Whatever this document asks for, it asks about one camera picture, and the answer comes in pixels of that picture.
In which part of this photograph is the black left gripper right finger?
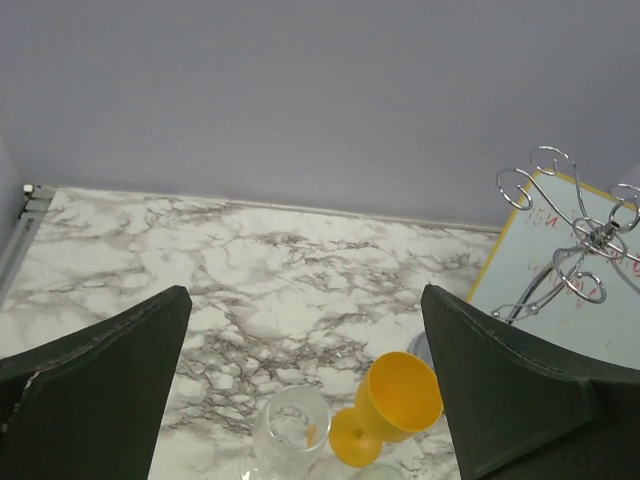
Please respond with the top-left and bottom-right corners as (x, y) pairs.
(421, 285), (639, 479)

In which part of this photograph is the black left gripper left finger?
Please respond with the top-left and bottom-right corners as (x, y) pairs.
(1, 286), (192, 479)

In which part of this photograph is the orange plastic wine glass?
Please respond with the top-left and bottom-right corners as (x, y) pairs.
(328, 351), (444, 468)

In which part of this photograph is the chrome wine glass rack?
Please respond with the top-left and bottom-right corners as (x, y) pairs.
(490, 145), (639, 325)

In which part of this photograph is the clear wine glass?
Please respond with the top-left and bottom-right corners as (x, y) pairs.
(239, 385), (332, 479)

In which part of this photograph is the yellow framed whiteboard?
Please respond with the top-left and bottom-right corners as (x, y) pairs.
(467, 173), (639, 369)

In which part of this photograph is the clear glass near edge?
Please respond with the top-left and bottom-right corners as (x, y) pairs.
(348, 462), (405, 480)

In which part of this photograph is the aluminium table edge rail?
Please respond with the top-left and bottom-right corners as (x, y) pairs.
(1, 184), (56, 302)

